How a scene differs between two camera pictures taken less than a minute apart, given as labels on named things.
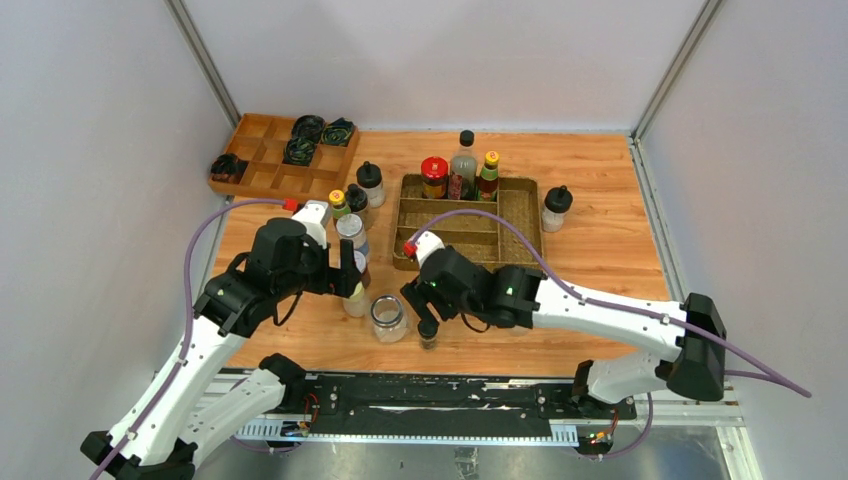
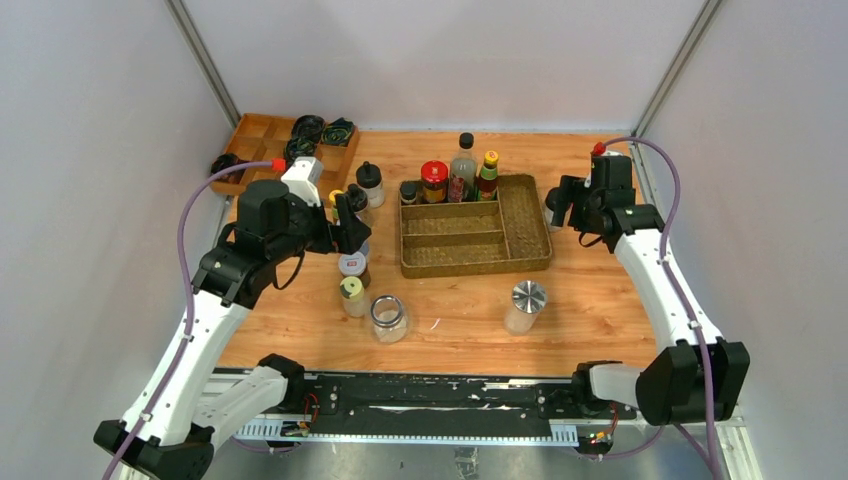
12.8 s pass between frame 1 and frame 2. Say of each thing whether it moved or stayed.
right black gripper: moved
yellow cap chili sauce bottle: stayed
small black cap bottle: stayed
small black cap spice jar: moved
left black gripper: moved
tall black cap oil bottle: stayed
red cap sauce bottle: stayed
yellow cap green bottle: stayed
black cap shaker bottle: stayed
